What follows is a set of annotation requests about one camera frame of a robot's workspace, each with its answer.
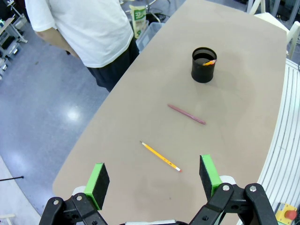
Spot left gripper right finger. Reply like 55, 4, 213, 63
188, 154, 279, 225

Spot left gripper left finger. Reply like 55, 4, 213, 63
38, 162, 111, 225

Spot pink pen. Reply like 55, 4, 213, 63
167, 104, 207, 126

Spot black mesh pen holder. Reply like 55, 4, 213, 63
191, 47, 218, 84

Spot yellow emergency stop box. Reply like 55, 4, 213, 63
273, 202, 299, 222

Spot white slatted panel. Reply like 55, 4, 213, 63
236, 58, 300, 225

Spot clear plastic bin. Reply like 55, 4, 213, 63
135, 22, 163, 52

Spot person in white T-shirt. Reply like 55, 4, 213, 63
24, 0, 140, 93

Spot white chair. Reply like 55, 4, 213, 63
248, 0, 300, 60

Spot green printed bag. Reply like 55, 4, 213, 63
128, 4, 147, 39

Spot white equipment cart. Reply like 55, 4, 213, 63
0, 16, 29, 62

